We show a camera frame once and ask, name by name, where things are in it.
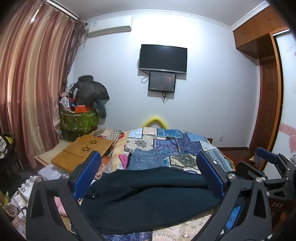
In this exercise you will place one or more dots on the small black monitor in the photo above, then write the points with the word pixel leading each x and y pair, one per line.
pixel 161 81

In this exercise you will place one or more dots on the white curtain rail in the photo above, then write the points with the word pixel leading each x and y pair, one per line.
pixel 62 9

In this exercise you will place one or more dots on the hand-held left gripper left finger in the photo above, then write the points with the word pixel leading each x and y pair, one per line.
pixel 86 176

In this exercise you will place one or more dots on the beige bedside table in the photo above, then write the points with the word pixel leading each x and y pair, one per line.
pixel 46 153

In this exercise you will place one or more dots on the white air conditioner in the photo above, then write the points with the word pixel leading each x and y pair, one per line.
pixel 108 25

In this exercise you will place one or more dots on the white wall socket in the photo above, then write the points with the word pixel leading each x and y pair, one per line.
pixel 221 138

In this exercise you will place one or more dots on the dark padded jacket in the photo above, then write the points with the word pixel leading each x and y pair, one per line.
pixel 91 89

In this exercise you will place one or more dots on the wooden laptop table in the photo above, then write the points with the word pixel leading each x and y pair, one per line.
pixel 81 148

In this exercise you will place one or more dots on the orange box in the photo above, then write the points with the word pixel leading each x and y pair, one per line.
pixel 81 109

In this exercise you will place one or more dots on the blue patchwork quilt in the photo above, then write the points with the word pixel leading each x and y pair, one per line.
pixel 166 141

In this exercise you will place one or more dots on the yellow fleece blanket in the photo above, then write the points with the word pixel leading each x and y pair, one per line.
pixel 116 148

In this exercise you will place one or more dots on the wooden bed frame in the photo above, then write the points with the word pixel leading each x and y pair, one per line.
pixel 209 140

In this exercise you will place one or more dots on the small black object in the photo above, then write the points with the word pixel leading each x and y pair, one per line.
pixel 171 138

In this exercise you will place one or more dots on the pink striped curtain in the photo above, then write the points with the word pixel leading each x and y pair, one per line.
pixel 30 81

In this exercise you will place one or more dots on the black wall television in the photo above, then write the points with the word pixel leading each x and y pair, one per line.
pixel 163 58

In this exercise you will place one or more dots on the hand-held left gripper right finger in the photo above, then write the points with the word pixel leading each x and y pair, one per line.
pixel 209 171

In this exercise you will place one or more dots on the yellow curved headboard piece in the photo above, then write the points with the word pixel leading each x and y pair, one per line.
pixel 155 121

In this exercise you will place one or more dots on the pile of mixed clothes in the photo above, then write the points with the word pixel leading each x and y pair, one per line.
pixel 68 95

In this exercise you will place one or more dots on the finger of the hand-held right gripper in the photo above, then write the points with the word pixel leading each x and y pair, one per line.
pixel 246 170
pixel 266 154

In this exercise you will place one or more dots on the light pink cloth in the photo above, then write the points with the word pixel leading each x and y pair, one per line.
pixel 59 206

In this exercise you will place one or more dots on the white sliding wardrobe door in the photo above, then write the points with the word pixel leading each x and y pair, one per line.
pixel 288 92

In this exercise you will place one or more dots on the green patterned storage bag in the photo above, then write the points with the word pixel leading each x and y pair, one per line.
pixel 78 120

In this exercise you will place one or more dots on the wooden overhead cabinet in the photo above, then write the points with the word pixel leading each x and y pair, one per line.
pixel 254 30

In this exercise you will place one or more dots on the dark navy pants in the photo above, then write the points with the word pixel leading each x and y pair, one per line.
pixel 148 197

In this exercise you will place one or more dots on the black yellow jacket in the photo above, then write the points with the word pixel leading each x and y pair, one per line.
pixel 7 148

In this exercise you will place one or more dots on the pile of small packets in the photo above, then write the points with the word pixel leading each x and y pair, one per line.
pixel 23 197

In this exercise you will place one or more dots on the blue jeans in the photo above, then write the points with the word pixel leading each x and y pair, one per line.
pixel 145 160

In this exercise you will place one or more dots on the striped cloth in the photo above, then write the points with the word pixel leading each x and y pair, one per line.
pixel 108 134

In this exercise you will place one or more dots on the stack of white papers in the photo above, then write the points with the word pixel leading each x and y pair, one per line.
pixel 48 172

